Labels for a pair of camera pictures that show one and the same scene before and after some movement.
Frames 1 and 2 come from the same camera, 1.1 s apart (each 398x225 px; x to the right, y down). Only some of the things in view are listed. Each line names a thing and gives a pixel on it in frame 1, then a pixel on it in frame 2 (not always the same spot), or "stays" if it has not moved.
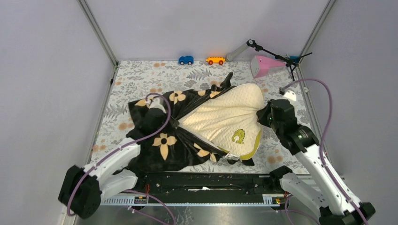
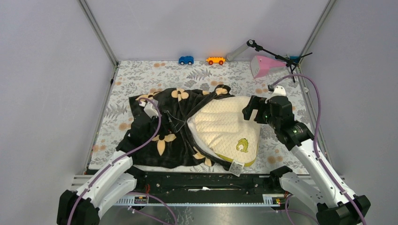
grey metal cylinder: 230,56 stays
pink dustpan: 261,66 stays
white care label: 232,156 -> 236,168
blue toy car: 187,59 stays
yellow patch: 241,133 -> 244,142
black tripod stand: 291,64 stays
